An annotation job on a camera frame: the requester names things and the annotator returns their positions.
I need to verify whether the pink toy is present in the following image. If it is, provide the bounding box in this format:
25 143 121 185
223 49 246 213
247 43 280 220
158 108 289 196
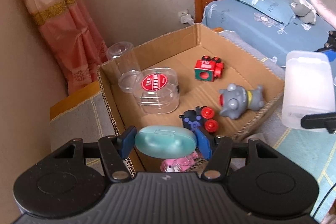
160 151 206 173

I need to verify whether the cardboard box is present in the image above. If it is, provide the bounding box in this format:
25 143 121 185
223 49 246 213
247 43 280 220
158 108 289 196
97 23 285 172

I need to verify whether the clear plastic box red label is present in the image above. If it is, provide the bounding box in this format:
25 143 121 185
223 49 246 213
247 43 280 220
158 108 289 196
132 67 179 114

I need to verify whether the black toy train blue print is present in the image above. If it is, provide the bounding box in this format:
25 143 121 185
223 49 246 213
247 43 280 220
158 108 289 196
179 106 219 134

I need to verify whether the blue floral pillow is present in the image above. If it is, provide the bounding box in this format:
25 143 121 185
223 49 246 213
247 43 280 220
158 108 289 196
237 0 295 26

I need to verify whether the red toy train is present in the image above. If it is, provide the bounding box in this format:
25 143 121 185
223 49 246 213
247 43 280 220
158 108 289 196
194 55 224 82

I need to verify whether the pink curtain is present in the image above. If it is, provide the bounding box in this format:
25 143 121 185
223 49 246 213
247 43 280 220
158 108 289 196
24 0 107 93

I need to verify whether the large white plastic bottle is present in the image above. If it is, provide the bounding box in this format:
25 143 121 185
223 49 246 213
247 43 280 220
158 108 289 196
281 51 335 129

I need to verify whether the clear plastic cup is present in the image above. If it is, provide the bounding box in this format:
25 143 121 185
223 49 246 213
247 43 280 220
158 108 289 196
106 42 141 93

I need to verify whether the light blue oval case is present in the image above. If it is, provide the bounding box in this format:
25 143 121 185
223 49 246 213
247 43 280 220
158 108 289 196
134 126 197 159

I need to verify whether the grey plush toy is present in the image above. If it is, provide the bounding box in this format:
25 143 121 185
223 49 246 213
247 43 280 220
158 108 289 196
290 0 317 24

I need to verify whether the white wall plug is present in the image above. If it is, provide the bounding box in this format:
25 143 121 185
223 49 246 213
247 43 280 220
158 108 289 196
178 9 195 25

